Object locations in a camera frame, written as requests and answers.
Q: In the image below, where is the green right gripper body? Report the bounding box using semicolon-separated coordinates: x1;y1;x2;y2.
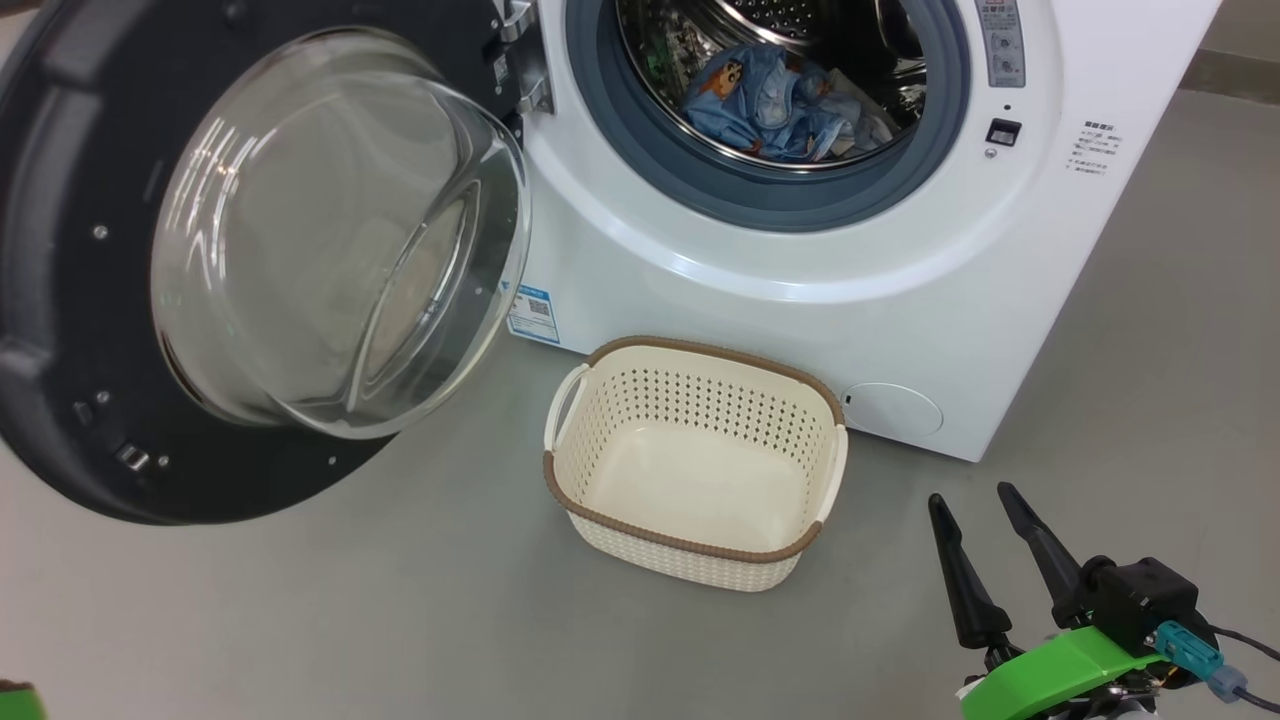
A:
960;627;1166;720

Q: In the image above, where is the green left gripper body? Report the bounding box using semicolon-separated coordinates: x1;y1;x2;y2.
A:
0;679;49;720

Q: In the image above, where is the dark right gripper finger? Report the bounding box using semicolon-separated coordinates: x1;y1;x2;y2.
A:
927;493;1013;651
997;482;1086;629

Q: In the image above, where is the blue printed denim garment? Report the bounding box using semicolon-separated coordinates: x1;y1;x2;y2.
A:
683;42;866;164

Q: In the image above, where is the black-rimmed glass washer door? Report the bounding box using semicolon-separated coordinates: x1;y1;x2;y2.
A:
0;0;533;527

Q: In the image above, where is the white front-load washing machine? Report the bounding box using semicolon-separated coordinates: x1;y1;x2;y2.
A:
490;0;1226;464

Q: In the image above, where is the cream basket with brown rim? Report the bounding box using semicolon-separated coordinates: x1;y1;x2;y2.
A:
542;336;850;594

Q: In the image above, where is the grey rubber door seal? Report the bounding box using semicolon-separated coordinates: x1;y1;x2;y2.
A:
563;0;973;233

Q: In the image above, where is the chrome washer door hinge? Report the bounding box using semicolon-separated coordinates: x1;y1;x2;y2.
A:
495;0;557;117

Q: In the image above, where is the round white filter cover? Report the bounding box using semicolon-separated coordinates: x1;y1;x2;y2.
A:
845;383;945;439

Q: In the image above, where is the grey warning sticker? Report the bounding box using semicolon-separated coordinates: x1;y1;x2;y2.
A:
975;0;1028;89

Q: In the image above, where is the blue energy label sticker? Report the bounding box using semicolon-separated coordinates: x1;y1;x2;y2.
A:
506;283;562;347

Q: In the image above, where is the steel washer drum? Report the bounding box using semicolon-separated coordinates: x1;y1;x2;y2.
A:
615;0;929;173

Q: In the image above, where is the teal right camera connector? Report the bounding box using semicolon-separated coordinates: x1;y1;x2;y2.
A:
1153;620;1248;702

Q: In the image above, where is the thin black right gripper cable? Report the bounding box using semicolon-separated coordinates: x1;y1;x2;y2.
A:
1205;625;1280;663

